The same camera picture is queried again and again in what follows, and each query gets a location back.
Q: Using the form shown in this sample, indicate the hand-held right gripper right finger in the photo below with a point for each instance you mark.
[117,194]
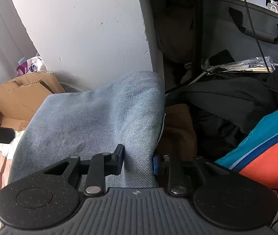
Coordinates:
[155,164]

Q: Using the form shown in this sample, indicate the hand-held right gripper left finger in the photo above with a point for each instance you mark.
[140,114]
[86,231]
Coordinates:
[119,159]

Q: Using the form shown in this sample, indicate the light blue jeans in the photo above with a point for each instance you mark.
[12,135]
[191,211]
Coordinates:
[92,117]

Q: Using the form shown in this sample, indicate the flattened cardboard sheet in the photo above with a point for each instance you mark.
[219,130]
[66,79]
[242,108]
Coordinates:
[12,102]

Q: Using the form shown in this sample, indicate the brown folded garment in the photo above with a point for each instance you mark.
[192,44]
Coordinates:
[178,127]

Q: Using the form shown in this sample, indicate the white purple detergent bag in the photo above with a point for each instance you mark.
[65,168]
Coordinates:
[35,64]

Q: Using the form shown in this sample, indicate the dark grey garment pile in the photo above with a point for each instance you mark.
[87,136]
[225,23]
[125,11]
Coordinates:
[227,95]

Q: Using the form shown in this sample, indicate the teal printed blanket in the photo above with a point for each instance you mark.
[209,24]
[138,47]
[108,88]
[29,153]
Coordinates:
[263,146]

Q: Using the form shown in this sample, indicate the black flat box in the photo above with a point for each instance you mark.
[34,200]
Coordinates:
[222,57]

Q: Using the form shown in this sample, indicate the clear plastic packet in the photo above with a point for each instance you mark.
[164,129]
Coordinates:
[246,64]

